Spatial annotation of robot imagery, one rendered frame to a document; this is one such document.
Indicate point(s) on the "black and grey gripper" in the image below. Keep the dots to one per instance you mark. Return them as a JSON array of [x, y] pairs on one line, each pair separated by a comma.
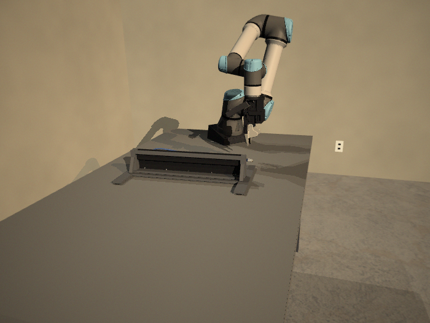
[[253, 115]]

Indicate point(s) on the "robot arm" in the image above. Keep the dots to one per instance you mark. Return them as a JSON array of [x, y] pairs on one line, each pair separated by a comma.
[[258, 76]]

